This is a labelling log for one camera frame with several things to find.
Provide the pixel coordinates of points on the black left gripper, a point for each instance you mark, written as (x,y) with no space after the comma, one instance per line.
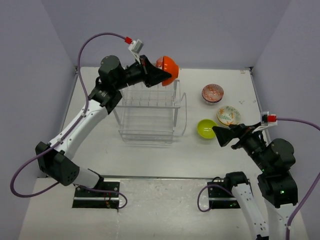
(151,75)

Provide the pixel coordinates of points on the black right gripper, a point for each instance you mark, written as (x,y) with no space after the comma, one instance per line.
(224,134)

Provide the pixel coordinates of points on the white green orange patterned bowl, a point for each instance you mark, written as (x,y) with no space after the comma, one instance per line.
(228,112)

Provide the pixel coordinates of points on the lime green bowl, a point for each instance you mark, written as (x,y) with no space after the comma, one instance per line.
(205,128)

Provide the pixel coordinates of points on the red rim zigzag bowl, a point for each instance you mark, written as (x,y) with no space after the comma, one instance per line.
(212,93)

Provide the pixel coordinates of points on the yellow rim patterned bowl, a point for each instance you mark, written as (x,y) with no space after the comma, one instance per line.
(227,122)

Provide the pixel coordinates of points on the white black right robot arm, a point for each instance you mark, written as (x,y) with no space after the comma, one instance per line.
(276,184)

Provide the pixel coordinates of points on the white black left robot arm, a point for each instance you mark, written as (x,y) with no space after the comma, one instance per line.
(56,156)

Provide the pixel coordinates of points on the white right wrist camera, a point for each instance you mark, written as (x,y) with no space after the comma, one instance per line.
(267,120)

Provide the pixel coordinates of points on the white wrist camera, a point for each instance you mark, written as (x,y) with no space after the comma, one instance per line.
(135,47)
(267,120)

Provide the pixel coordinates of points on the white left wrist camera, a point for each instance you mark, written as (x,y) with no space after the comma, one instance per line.
(135,47)

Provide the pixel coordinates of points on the white wire dish rack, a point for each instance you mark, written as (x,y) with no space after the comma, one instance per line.
(152,115)

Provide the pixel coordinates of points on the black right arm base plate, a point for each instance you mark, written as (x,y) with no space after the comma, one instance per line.
(218,198)

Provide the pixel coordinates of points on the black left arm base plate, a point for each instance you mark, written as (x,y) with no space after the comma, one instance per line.
(85,199)

